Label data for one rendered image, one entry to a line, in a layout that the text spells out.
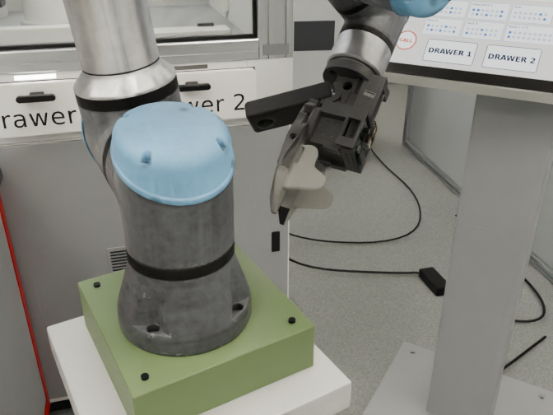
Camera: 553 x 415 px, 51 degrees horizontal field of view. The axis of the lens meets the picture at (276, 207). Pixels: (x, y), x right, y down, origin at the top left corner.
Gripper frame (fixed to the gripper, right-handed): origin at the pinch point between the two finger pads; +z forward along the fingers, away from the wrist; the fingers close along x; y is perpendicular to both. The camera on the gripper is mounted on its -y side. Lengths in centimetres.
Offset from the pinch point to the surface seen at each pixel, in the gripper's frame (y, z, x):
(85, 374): -12.6, 26.5, -1.6
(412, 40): -1, -50, 31
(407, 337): 5, -10, 133
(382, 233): -24, -55, 176
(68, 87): -63, -18, 23
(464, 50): 9, -49, 31
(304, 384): 10.3, 17.6, 4.0
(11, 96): -71, -11, 19
